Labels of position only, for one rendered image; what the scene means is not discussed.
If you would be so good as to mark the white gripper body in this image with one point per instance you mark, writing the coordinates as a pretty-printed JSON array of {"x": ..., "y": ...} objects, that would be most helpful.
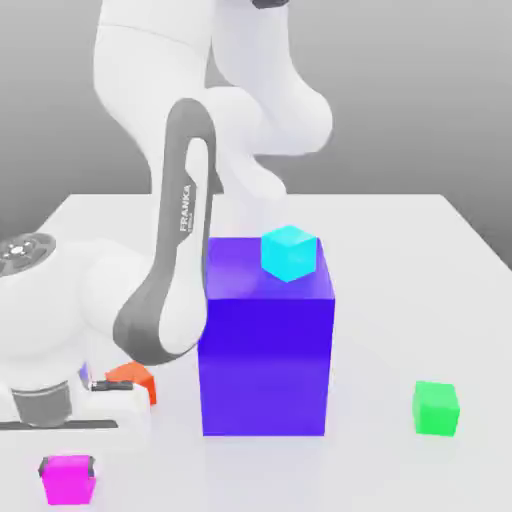
[{"x": 56, "y": 424}]

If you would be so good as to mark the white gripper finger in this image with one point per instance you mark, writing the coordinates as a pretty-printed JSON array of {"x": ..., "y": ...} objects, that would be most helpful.
[
  {"x": 43, "y": 467},
  {"x": 92, "y": 467}
]

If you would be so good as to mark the small magenta cube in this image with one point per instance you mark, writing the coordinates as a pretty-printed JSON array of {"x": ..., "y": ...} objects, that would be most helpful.
[{"x": 68, "y": 482}]

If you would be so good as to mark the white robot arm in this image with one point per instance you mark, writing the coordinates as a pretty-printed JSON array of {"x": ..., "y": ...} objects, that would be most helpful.
[{"x": 152, "y": 100}]

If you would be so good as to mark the small orange cube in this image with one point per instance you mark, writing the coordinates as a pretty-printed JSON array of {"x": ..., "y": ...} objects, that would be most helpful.
[{"x": 138, "y": 376}]

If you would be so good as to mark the small cyan cube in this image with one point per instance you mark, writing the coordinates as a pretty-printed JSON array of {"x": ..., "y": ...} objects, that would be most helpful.
[{"x": 288, "y": 252}]

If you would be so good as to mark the small green cube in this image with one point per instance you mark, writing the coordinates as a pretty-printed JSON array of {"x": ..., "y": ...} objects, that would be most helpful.
[{"x": 435, "y": 408}]

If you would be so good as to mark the large blue box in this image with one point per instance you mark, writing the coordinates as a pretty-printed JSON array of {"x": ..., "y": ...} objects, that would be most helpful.
[{"x": 266, "y": 360}]

